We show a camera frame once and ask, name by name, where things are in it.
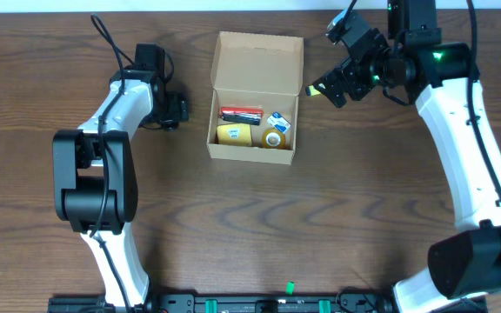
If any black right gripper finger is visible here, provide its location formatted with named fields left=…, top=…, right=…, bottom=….
left=312, top=71, right=342, bottom=92
left=319, top=83, right=347, bottom=108

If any yellow highlighter with blue cap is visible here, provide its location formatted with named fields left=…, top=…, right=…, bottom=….
left=305, top=85, right=321, bottom=97

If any small white blue eraser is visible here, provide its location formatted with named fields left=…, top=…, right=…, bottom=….
left=267, top=112, right=291, bottom=134

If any yellow sticky note pad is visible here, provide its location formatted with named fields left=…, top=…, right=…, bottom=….
left=217, top=123, right=252, bottom=147

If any yellow tape roll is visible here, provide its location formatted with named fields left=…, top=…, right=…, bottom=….
left=262, top=128, right=286, bottom=150

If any cardboard box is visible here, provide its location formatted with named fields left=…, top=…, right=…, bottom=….
left=206, top=31, right=304, bottom=165

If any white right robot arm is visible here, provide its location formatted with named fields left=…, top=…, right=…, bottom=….
left=306, top=1, right=501, bottom=312

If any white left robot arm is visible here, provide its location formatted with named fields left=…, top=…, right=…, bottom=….
left=48, top=43, right=189, bottom=312

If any red black stapler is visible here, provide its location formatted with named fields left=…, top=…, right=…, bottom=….
left=220, top=107, right=264, bottom=126

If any small green clip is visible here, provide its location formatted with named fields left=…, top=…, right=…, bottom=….
left=285, top=281, right=295, bottom=296

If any black mounting rail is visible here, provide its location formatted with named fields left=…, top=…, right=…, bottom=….
left=47, top=289, right=489, bottom=313

